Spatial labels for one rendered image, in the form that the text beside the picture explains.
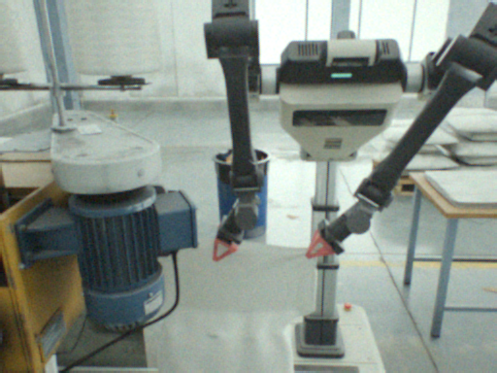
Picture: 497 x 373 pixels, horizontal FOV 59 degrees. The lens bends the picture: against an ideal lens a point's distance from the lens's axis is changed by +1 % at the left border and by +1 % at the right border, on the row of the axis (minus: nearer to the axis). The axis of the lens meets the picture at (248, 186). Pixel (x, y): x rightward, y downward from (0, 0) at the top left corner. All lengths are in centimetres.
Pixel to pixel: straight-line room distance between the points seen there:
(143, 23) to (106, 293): 48
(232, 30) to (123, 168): 35
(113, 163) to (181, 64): 857
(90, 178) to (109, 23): 27
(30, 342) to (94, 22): 56
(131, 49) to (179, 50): 841
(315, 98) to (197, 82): 788
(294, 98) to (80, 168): 84
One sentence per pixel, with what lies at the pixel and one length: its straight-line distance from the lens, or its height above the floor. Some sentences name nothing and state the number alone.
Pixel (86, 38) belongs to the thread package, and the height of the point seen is 159.
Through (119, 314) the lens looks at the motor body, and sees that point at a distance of 85.
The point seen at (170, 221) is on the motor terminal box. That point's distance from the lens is 81.
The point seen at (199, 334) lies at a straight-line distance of 128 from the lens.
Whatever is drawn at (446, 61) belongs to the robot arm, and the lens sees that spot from 99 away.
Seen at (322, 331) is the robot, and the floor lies 37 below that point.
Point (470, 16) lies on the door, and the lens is 970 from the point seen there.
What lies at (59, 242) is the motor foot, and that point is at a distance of 83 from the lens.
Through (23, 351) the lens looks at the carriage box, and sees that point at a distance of 89.
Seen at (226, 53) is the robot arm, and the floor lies 156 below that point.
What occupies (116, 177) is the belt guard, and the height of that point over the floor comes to 139.
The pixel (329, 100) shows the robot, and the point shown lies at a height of 139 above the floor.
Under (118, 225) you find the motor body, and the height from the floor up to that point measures 130.
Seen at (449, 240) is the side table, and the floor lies 59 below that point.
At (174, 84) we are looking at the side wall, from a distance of 932.
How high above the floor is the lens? 161
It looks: 20 degrees down
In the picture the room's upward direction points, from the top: 1 degrees counter-clockwise
